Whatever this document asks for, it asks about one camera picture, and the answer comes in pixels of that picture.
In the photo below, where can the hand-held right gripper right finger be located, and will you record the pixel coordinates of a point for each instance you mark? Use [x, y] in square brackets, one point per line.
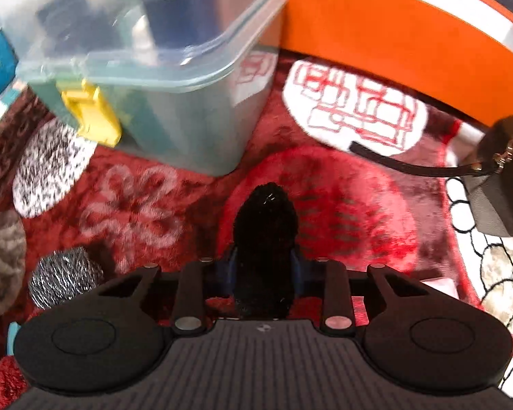
[333, 290]

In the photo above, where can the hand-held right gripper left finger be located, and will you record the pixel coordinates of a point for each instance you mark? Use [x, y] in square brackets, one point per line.
[227, 269]

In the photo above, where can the orange box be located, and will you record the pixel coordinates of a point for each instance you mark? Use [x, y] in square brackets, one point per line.
[389, 30]

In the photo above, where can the red floral printed blanket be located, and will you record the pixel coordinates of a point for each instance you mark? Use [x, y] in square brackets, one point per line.
[154, 213]

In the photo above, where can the clear plastic storage box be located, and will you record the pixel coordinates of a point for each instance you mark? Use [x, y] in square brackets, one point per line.
[188, 106]

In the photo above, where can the brown pouch with red stripe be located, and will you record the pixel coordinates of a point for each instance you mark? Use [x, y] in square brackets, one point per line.
[500, 188]

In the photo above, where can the dark blue capped bottle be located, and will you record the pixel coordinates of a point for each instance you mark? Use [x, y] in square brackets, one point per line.
[179, 8]

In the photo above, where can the black capped bottle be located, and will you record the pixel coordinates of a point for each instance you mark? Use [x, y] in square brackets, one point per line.
[77, 21]

